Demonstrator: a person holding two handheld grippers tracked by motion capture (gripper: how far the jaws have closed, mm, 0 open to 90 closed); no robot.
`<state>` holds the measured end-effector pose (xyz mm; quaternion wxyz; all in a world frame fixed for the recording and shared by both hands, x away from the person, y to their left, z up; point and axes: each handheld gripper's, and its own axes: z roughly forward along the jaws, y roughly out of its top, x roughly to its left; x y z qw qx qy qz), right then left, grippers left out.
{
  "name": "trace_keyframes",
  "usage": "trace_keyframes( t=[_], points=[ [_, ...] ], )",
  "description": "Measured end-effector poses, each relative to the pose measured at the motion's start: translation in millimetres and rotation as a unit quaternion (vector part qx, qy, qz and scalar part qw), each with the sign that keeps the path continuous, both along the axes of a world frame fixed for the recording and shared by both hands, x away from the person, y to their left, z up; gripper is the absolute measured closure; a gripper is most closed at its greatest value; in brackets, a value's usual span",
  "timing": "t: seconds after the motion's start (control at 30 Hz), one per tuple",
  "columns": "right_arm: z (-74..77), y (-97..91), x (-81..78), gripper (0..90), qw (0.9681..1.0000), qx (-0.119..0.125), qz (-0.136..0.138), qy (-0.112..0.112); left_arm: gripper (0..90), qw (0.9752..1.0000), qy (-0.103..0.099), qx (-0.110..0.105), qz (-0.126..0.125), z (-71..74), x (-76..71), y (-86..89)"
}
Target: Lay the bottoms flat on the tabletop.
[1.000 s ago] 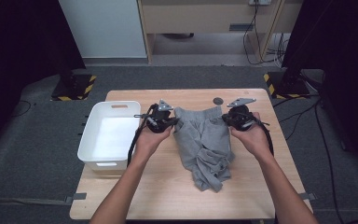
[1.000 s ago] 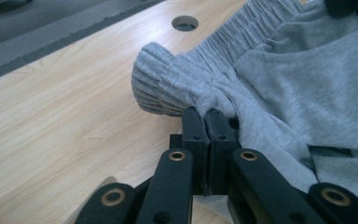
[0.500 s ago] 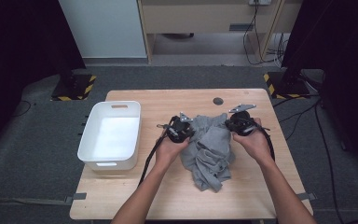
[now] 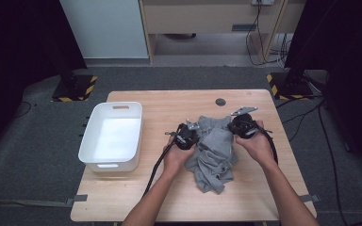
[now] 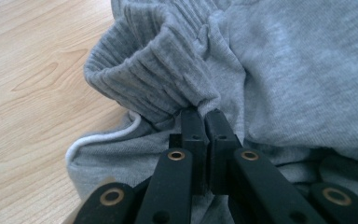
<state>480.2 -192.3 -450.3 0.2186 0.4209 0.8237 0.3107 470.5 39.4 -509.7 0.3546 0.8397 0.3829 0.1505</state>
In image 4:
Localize person's left hand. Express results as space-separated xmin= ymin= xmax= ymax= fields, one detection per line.
xmin=162 ymin=138 xmax=197 ymax=175

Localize grey tape strip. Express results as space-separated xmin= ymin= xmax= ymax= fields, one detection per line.
xmin=65 ymin=194 xmax=89 ymax=207
xmin=298 ymin=194 xmax=321 ymax=203

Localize black curtain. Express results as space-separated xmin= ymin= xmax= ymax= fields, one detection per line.
xmin=0 ymin=0 xmax=88 ymax=158
xmin=284 ymin=0 xmax=362 ymax=177

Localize white cabinet panel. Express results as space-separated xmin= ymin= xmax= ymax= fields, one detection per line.
xmin=58 ymin=0 xmax=149 ymax=59

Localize thin black floor cable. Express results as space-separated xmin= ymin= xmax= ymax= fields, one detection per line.
xmin=12 ymin=101 xmax=33 ymax=119

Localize right hand-held gripper black cable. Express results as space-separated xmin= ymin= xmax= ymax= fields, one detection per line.
xmin=251 ymin=121 xmax=279 ymax=165

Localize black hanging cable bundle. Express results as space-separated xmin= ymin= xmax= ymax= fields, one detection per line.
xmin=245 ymin=1 xmax=287 ymax=67

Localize left hand-held gripper black cable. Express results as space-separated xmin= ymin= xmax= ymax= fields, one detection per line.
xmin=142 ymin=145 xmax=177 ymax=198

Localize hand-held gripper black cable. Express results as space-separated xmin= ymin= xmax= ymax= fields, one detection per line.
xmin=251 ymin=121 xmax=279 ymax=165
xmin=142 ymin=145 xmax=177 ymax=198

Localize black floor tape marks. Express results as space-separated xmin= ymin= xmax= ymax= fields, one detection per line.
xmin=78 ymin=116 xmax=91 ymax=137

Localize person's right hand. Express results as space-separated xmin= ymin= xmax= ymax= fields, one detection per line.
xmin=234 ymin=120 xmax=276 ymax=168

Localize black stand with striped base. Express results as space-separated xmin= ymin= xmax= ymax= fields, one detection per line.
xmin=51 ymin=62 xmax=98 ymax=103
xmin=266 ymin=67 xmax=315 ymax=101

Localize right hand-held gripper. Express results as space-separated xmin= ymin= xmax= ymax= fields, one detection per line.
xmin=227 ymin=106 xmax=273 ymax=139

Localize white plastic bin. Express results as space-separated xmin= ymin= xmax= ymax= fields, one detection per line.
xmin=77 ymin=101 xmax=143 ymax=173

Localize light wooden desk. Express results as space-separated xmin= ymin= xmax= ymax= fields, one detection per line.
xmin=138 ymin=0 xmax=307 ymax=65

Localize grey pants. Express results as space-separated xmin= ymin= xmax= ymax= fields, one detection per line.
xmin=184 ymin=115 xmax=239 ymax=195

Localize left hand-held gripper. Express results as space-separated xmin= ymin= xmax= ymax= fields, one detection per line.
xmin=164 ymin=119 xmax=201 ymax=151

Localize long black floor cable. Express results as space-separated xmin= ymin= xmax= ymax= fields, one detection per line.
xmin=317 ymin=98 xmax=351 ymax=226

